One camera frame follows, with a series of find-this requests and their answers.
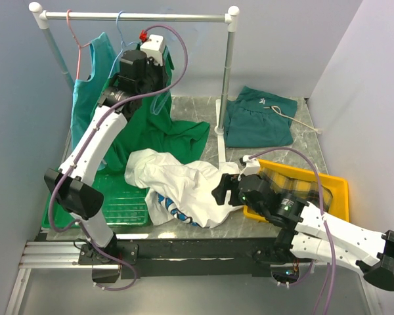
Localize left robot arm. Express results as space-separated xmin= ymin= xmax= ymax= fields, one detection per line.
xmin=44 ymin=48 xmax=169 ymax=264

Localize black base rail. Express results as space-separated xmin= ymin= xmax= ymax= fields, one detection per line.
xmin=78 ymin=237 xmax=298 ymax=283

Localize green plastic tray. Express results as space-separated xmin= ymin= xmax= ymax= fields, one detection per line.
xmin=41 ymin=170 xmax=152 ymax=229

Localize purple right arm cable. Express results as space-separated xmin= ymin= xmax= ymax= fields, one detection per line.
xmin=249 ymin=147 xmax=336 ymax=315

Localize blue hanger holding green shirt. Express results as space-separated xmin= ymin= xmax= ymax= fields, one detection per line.
xmin=106 ymin=11 xmax=141 ymax=81

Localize light blue t-shirt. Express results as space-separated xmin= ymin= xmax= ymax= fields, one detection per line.
xmin=70 ymin=32 xmax=120 ymax=149

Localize yellow plaid cloth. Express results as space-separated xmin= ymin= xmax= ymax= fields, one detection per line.
xmin=259 ymin=167 xmax=320 ymax=207

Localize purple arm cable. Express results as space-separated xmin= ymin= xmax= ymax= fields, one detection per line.
xmin=49 ymin=25 xmax=188 ymax=292
xmin=249 ymin=147 xmax=336 ymax=315

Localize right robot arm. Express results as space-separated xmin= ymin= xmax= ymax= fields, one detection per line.
xmin=211 ymin=174 xmax=394 ymax=291

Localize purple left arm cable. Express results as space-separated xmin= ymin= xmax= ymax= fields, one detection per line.
xmin=49 ymin=25 xmax=188 ymax=292

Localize blue wire hanger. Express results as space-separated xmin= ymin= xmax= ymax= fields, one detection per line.
xmin=150 ymin=91 xmax=171 ymax=116

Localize dark green shorts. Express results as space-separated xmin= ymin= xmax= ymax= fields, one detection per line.
xmin=224 ymin=86 xmax=297 ymax=148

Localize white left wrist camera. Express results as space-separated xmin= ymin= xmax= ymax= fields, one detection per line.
xmin=139 ymin=30 xmax=166 ymax=66

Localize green t-shirt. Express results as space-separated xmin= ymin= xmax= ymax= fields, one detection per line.
xmin=97 ymin=47 xmax=210 ymax=173

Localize white t-shirt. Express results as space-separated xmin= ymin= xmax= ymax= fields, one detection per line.
xmin=124 ymin=149 xmax=240 ymax=228

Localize yellow plastic tray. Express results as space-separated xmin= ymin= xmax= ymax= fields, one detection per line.
xmin=258 ymin=159 xmax=349 ymax=221

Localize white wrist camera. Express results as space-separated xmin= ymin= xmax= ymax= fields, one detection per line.
xmin=240 ymin=155 xmax=261 ymax=176
xmin=139 ymin=30 xmax=166 ymax=66

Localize white metal clothes rack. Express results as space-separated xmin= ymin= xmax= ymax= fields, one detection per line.
xmin=28 ymin=2 xmax=240 ymax=164

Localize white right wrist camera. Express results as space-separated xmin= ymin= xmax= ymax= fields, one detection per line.
xmin=240 ymin=155 xmax=261 ymax=176

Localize pink wire hanger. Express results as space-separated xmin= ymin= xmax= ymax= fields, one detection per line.
xmin=66 ymin=9 xmax=91 ymax=80

